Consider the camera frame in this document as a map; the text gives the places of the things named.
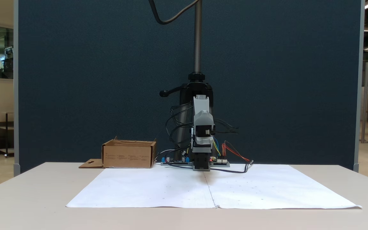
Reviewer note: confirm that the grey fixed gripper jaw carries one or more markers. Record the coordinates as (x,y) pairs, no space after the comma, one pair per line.
(202,111)

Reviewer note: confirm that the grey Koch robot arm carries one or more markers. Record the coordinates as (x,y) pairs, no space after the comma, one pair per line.
(201,159)

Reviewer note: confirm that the blue circuit board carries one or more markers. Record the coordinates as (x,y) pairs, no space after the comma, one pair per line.
(174,162)

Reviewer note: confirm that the brown cardboard box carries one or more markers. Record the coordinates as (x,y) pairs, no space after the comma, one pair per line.
(128,156)

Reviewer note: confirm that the white paper sheet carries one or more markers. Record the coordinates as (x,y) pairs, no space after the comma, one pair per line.
(145,188)
(273,188)

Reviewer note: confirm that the dark blue partition panel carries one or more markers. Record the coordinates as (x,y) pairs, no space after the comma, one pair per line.
(75,80)

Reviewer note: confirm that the dark shelf cart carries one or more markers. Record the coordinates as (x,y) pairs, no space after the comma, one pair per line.
(2,127)

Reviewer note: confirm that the black camera stand pole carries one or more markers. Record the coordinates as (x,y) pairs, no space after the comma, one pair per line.
(198,32)

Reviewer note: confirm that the framed wall window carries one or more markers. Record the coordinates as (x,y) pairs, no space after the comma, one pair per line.
(3,51)

